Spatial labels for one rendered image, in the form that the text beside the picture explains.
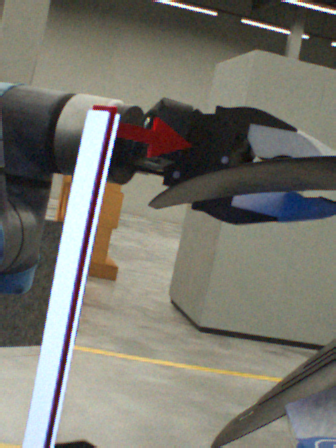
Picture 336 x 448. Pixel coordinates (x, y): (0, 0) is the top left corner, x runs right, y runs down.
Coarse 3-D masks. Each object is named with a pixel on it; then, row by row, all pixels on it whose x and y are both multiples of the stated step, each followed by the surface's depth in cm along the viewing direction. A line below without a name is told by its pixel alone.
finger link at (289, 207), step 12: (276, 192) 70; (288, 192) 69; (240, 204) 70; (252, 204) 70; (264, 204) 70; (276, 204) 70; (288, 204) 69; (300, 204) 69; (312, 204) 69; (324, 204) 68; (276, 216) 69; (288, 216) 69; (300, 216) 69; (312, 216) 69; (324, 216) 69
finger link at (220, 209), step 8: (208, 200) 71; (216, 200) 71; (224, 200) 71; (192, 208) 72; (200, 208) 72; (208, 208) 71; (216, 208) 71; (224, 208) 71; (232, 208) 71; (216, 216) 71; (224, 216) 71; (232, 216) 71; (240, 216) 70; (248, 216) 70; (256, 216) 70; (264, 216) 70; (232, 224) 72; (240, 224) 71; (248, 224) 71
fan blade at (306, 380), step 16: (320, 352) 85; (304, 368) 85; (320, 368) 81; (288, 384) 83; (304, 384) 80; (320, 384) 77; (256, 400) 89; (272, 400) 82; (288, 400) 79; (240, 416) 85; (256, 416) 80; (272, 416) 77; (224, 432) 81; (240, 432) 78
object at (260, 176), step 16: (272, 160) 51; (288, 160) 50; (304, 160) 49; (320, 160) 49; (192, 176) 58; (208, 176) 57; (224, 176) 56; (240, 176) 56; (256, 176) 56; (272, 176) 55; (288, 176) 55; (304, 176) 54; (320, 176) 53; (160, 192) 62; (176, 192) 62; (192, 192) 62; (208, 192) 63; (224, 192) 64; (240, 192) 65; (256, 192) 67; (160, 208) 67
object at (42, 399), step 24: (96, 120) 49; (96, 144) 49; (96, 168) 49; (72, 192) 50; (72, 216) 50; (72, 240) 49; (72, 264) 49; (72, 288) 49; (48, 312) 51; (48, 336) 50; (48, 360) 50; (48, 384) 50; (48, 408) 50
